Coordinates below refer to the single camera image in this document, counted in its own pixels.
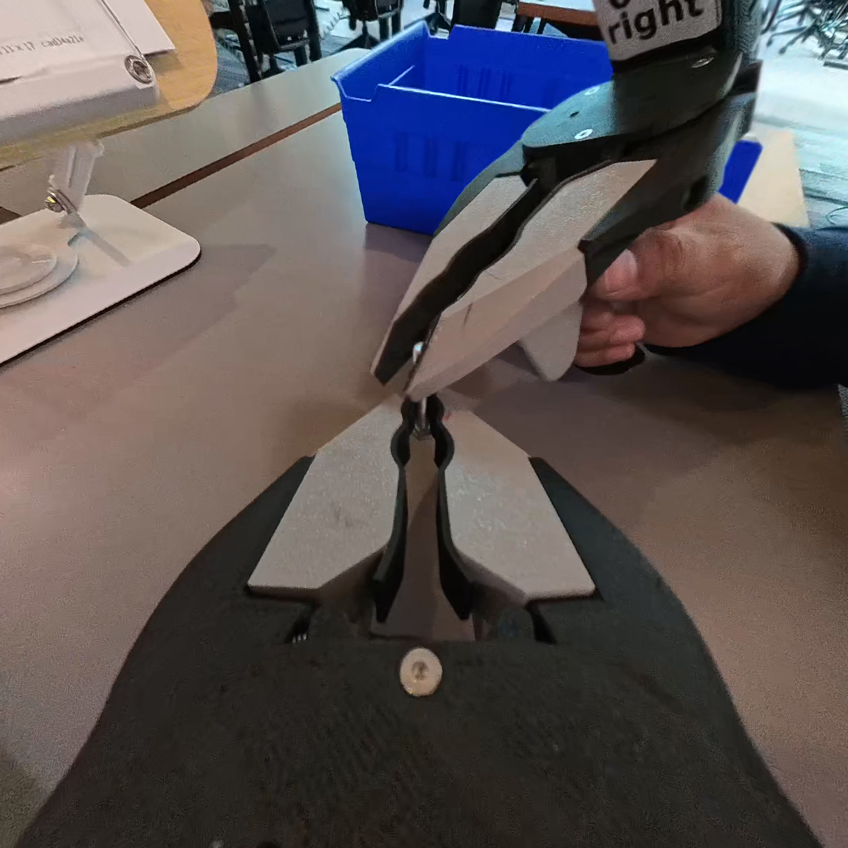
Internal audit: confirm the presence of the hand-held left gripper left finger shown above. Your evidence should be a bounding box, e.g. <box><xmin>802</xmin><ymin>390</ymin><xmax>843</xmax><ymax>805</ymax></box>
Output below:
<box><xmin>246</xmin><ymin>399</ymin><xmax>418</xmax><ymax>624</ymax></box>

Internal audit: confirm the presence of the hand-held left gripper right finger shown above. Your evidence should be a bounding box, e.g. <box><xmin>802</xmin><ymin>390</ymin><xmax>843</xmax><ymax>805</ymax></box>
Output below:
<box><xmin>423</xmin><ymin>396</ymin><xmax>597</xmax><ymax>622</ymax></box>

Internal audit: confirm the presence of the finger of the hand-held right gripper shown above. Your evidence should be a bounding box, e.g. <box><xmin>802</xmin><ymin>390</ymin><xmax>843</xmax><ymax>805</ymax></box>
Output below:
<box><xmin>401</xmin><ymin>158</ymin><xmax>658</xmax><ymax>400</ymax></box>
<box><xmin>371</xmin><ymin>175</ymin><xmax>541</xmax><ymax>388</ymax></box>

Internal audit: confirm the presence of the silver metal bolt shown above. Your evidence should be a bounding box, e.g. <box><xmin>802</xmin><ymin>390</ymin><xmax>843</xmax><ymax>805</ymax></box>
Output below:
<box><xmin>407</xmin><ymin>341</ymin><xmax>428</xmax><ymax>425</ymax></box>

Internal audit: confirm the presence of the person's right forearm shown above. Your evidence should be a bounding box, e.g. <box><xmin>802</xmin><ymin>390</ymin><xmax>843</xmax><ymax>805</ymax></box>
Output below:
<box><xmin>662</xmin><ymin>224</ymin><xmax>848</xmax><ymax>392</ymax></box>

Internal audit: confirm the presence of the person's right hand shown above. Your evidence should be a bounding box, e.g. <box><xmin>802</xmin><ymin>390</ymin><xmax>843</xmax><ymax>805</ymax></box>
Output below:
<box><xmin>575</xmin><ymin>197</ymin><xmax>804</xmax><ymax>368</ymax></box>

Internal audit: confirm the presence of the blue plastic bin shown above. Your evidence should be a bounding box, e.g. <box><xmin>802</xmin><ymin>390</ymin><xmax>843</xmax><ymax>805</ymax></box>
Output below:
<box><xmin>331</xmin><ymin>20</ymin><xmax>763</xmax><ymax>236</ymax></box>

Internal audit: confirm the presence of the black office chair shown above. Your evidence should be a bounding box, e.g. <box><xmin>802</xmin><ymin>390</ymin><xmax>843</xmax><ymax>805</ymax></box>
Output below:
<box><xmin>338</xmin><ymin>0</ymin><xmax>406</xmax><ymax>30</ymax></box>
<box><xmin>222</xmin><ymin>0</ymin><xmax>326</xmax><ymax>83</ymax></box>
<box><xmin>765</xmin><ymin>0</ymin><xmax>848</xmax><ymax>62</ymax></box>

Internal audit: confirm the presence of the white tablet stand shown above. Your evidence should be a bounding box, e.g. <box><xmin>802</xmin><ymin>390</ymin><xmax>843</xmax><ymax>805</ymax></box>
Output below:
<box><xmin>0</xmin><ymin>60</ymin><xmax>203</xmax><ymax>365</ymax></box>

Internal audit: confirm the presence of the printed instruction sheet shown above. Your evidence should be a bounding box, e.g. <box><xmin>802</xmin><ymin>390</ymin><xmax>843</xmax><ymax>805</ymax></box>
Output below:
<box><xmin>0</xmin><ymin>0</ymin><xmax>176</xmax><ymax>83</ymax></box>

